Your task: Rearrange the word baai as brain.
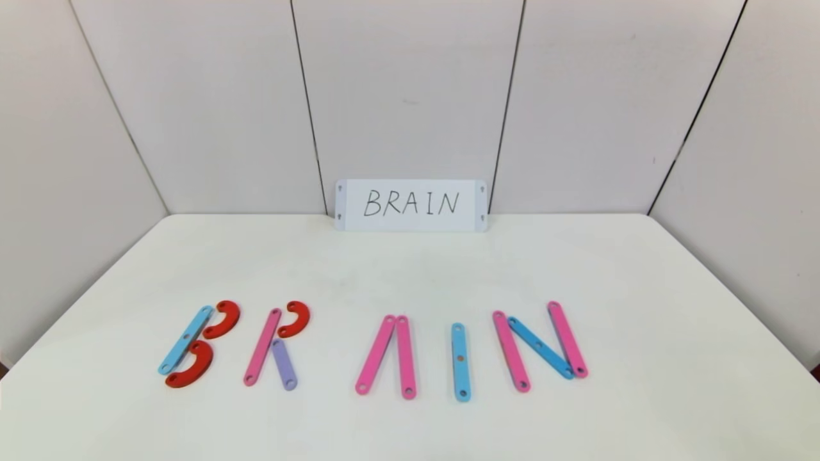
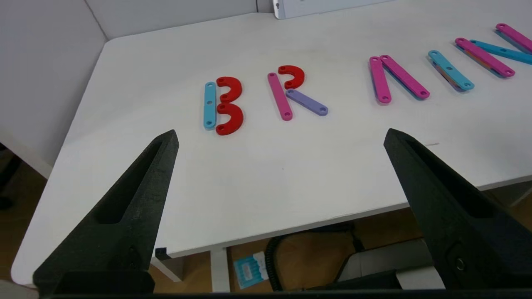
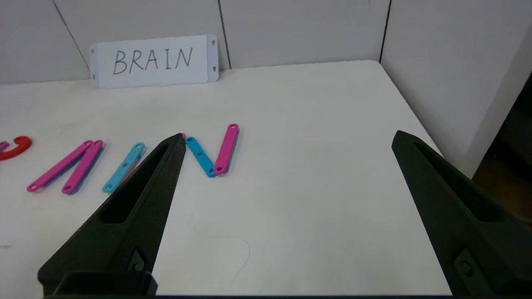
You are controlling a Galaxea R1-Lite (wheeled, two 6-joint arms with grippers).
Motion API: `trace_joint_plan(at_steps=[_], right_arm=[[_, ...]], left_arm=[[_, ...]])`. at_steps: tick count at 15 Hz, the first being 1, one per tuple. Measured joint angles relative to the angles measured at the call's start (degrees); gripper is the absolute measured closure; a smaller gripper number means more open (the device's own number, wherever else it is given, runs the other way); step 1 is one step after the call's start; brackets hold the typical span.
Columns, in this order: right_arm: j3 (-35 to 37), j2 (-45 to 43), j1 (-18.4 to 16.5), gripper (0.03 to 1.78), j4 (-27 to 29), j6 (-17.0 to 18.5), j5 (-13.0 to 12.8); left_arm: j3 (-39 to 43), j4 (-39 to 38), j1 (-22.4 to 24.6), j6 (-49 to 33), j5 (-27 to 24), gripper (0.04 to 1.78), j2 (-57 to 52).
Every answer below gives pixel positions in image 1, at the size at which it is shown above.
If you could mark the small red arc piece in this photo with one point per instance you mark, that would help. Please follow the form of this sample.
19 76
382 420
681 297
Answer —
302 319

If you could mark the long pink bar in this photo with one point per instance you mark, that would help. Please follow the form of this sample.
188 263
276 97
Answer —
405 358
376 354
262 347
511 352

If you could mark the short blue bar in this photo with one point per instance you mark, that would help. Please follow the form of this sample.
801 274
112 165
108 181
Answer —
541 347

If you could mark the short purple bar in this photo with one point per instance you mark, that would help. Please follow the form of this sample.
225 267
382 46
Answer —
284 365

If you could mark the short pink bar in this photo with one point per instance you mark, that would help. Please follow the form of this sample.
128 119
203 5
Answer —
568 339

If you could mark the white BRAIN sign card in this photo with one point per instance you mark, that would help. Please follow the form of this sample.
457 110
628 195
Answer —
349 205

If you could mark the long blue bar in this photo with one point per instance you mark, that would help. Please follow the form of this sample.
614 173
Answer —
180 346
461 378

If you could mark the large red arc piece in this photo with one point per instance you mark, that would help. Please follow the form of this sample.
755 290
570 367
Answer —
205 366
232 320

